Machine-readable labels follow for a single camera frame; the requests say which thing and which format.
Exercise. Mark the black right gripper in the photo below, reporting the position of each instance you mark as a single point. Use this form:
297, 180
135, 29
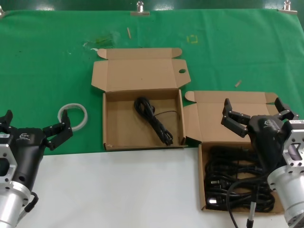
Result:
267, 140

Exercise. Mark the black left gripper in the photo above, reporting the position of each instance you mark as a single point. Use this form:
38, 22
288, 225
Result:
26, 152

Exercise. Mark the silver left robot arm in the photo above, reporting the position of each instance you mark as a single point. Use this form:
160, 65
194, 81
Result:
9, 209

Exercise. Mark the cardboard box with round hole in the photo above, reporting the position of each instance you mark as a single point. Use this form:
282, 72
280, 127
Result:
142, 71

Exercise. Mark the short wooden stick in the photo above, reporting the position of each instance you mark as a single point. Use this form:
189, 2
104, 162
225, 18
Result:
238, 83

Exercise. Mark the clear tape roll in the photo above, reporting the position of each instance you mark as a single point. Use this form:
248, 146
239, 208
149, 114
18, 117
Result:
84, 114

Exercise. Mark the green table cloth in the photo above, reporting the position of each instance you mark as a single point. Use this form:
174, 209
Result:
47, 59

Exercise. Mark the clear plastic wrapper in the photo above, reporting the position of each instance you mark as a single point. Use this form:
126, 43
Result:
102, 40

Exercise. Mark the metal cloth clip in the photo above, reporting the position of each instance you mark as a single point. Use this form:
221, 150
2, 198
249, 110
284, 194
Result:
140, 13
287, 10

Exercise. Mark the long wooden stick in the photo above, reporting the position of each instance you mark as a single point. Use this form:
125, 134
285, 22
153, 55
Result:
129, 32

